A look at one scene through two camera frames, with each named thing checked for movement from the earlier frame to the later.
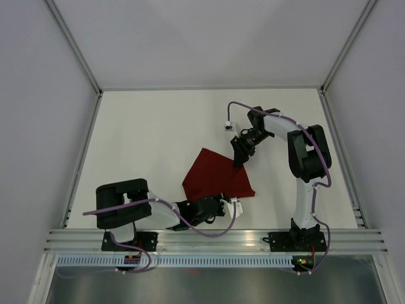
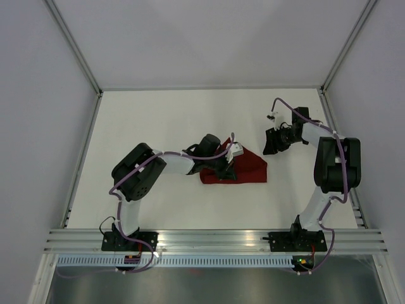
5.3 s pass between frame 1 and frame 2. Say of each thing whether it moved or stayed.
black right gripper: moved
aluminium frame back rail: stayed
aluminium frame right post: stayed
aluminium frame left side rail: stayed
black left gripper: moved
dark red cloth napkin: moved
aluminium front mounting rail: stayed
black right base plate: stayed
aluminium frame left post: stayed
